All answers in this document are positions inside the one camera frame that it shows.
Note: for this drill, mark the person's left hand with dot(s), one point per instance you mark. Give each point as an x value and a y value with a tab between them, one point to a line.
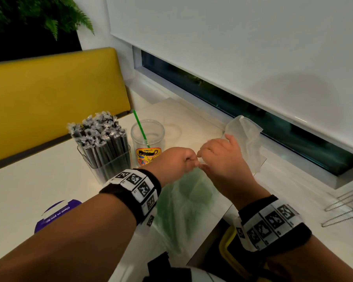
173	164

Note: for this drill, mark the person's right hand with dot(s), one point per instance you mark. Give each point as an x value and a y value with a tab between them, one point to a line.
229	170

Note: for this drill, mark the clear cup with colourful sticker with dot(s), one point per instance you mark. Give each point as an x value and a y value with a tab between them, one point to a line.
148	155

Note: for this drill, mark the pack of green straws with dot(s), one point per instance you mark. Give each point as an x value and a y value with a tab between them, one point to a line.
191	196

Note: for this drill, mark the clear plastic bag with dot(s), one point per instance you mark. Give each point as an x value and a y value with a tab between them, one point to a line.
247	138

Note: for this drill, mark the clear square plastic container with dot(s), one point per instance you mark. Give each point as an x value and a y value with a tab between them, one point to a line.
111	170

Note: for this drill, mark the bundle of gray straws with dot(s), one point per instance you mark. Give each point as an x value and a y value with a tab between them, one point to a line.
100	135

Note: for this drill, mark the person's left forearm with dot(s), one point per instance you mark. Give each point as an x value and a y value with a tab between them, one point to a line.
64	240

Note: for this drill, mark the black marker band right wrist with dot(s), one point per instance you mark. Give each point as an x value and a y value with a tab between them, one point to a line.
273	226

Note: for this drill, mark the yellow chair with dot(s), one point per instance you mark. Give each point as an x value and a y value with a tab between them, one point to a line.
225	246

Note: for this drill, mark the white shirt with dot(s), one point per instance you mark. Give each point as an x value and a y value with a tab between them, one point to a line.
206	276

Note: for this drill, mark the white roller blind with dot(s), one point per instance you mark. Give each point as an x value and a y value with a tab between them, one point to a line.
253	49

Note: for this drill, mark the purple round sticker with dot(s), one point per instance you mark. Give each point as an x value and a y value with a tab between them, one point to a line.
58	215

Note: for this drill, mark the yellow bench backrest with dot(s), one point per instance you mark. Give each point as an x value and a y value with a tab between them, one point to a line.
53	99

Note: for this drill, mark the black planter box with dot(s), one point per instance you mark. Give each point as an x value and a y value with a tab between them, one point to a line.
32	46

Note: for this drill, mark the green fern plant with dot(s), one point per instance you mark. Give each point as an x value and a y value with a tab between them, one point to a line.
47	11

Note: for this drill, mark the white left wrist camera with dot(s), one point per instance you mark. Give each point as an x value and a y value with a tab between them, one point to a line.
149	221

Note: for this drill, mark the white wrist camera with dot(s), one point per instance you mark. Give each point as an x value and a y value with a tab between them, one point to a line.
149	221
241	234

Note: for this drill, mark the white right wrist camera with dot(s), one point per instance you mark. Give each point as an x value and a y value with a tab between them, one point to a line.
241	234

